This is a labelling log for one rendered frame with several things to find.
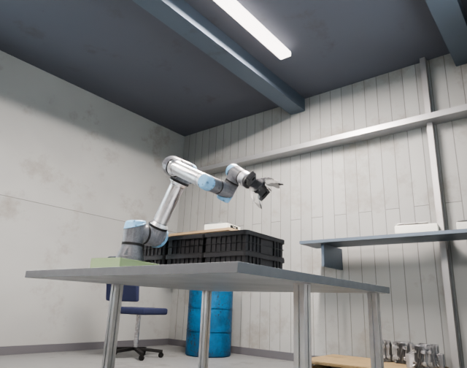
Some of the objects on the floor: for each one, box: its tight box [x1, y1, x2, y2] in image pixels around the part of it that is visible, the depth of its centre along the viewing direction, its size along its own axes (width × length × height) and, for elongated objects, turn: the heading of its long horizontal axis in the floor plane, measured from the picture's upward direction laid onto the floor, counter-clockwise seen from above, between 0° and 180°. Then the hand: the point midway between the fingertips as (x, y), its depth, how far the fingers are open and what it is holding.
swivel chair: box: [106, 256, 168, 361], centre depth 431 cm, size 59×56×101 cm
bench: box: [25, 261, 390, 368], centre depth 242 cm, size 160×160×70 cm
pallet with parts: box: [312, 340, 449, 368], centre depth 344 cm, size 107×74×30 cm
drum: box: [185, 290, 233, 358], centre depth 470 cm, size 52×53×79 cm
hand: (271, 195), depth 183 cm, fingers open, 14 cm apart
